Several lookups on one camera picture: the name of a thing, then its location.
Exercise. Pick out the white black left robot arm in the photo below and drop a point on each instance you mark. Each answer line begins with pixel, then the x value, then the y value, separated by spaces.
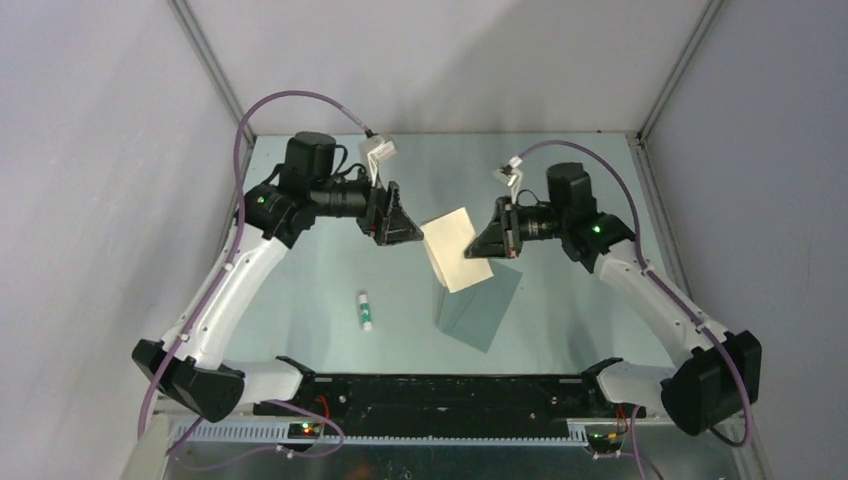
pixel 188 363

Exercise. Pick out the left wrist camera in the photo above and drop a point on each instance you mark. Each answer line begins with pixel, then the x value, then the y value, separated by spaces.
pixel 374 151

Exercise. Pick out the green white glue stick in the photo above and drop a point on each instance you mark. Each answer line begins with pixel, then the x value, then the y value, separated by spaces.
pixel 364 312

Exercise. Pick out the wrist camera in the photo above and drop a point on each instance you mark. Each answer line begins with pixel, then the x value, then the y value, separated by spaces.
pixel 374 151
pixel 511 176

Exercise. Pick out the aluminium frame rail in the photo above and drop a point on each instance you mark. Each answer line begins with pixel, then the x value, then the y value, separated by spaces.
pixel 450 424

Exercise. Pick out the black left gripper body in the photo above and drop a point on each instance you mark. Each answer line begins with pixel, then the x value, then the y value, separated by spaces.
pixel 338 199

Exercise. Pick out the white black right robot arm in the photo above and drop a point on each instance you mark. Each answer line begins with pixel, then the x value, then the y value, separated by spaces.
pixel 714 372

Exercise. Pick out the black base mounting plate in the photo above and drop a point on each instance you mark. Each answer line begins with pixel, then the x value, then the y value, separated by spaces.
pixel 450 397

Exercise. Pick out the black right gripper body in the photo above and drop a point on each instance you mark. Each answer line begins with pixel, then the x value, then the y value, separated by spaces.
pixel 535 223

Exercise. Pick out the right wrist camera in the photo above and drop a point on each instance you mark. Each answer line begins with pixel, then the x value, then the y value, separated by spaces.
pixel 511 176

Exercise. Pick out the controller board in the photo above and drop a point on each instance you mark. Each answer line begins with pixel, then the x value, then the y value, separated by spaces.
pixel 605 443
pixel 305 431

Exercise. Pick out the left controller board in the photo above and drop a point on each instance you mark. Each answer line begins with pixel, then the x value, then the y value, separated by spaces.
pixel 305 431

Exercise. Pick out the right controller board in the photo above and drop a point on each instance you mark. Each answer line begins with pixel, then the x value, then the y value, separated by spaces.
pixel 605 443

